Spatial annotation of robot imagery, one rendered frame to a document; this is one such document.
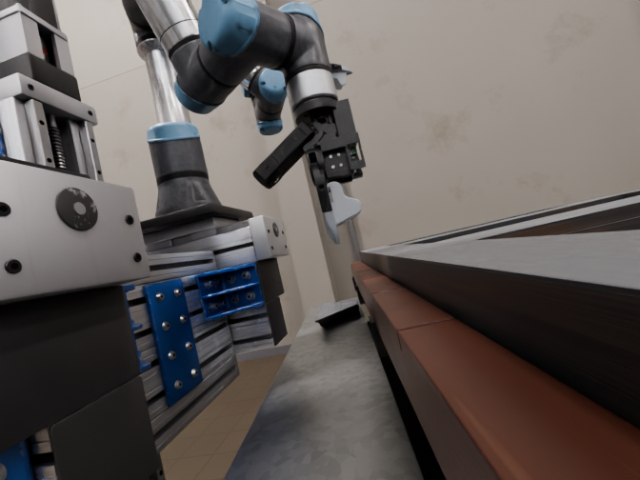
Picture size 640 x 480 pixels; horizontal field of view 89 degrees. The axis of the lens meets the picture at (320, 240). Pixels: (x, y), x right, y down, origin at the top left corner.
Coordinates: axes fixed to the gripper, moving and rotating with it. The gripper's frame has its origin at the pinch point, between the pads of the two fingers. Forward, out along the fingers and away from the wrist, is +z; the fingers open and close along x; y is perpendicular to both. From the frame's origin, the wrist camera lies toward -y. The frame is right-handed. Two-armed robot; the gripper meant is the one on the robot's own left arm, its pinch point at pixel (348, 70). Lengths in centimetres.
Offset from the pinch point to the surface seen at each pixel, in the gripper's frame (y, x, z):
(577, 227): 51, 73, -10
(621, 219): 51, 75, -5
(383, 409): 70, 65, -35
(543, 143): 23, -116, 229
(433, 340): 52, 86, -40
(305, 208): 39, -186, 25
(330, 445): 69, 68, -44
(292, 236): 62, -190, 10
